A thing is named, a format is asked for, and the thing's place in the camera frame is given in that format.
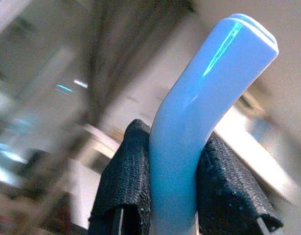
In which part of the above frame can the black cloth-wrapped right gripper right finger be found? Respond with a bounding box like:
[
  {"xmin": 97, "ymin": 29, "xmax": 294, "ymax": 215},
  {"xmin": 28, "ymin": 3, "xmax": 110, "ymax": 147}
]
[{"xmin": 196, "ymin": 132, "xmax": 284, "ymax": 235}]

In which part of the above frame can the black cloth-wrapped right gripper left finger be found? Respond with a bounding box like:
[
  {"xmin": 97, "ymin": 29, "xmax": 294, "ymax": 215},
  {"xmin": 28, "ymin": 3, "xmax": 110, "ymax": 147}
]
[{"xmin": 88, "ymin": 119, "xmax": 152, "ymax": 235}]

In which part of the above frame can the curved glossy plastic handle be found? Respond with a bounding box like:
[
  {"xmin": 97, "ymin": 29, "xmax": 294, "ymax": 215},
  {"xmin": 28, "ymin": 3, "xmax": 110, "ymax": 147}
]
[{"xmin": 149, "ymin": 13, "xmax": 280, "ymax": 235}]

